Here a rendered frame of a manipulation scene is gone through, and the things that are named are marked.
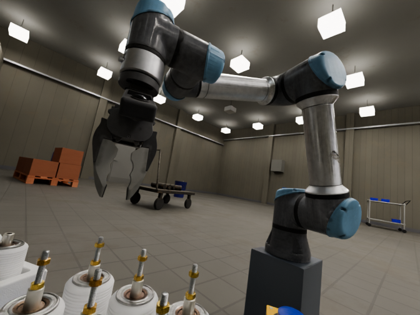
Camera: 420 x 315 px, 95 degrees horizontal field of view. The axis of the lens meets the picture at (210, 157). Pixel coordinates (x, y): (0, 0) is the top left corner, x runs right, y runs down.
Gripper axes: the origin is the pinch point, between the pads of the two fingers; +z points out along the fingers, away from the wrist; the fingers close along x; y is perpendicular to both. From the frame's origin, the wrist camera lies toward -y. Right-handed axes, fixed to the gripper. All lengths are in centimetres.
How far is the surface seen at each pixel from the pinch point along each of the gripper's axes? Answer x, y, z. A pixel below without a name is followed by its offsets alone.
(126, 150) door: -44, 1010, -117
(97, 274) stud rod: 0.1, 0.2, 12.9
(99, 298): -1.7, 13.0, 23.4
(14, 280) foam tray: 17.6, 34.0, 28.3
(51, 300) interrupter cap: 6.0, 9.5, 20.9
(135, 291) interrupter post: -7.8, 8.1, 20.1
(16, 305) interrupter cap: 10.6, 9.1, 21.0
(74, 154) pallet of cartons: 85, 505, -29
